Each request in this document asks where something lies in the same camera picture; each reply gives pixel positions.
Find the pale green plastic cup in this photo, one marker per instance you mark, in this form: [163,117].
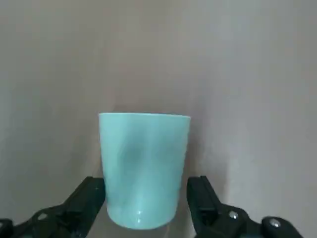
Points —
[144,168]

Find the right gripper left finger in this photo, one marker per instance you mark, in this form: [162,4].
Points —
[62,218]

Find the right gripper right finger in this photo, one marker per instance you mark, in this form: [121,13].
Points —
[215,220]

